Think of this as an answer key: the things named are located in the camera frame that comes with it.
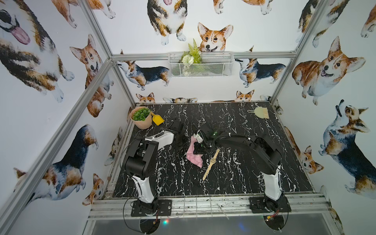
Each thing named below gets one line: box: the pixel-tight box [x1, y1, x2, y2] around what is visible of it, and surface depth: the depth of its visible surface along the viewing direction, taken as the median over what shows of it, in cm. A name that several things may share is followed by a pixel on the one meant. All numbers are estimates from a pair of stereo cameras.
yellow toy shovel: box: [150, 111, 165, 126], surface depth 112 cm
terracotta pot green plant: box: [129, 106, 153, 130], surface depth 99 cm
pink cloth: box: [186, 135, 204, 168], surface depth 89 cm
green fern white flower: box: [178, 38, 203, 66], surface depth 84 cm
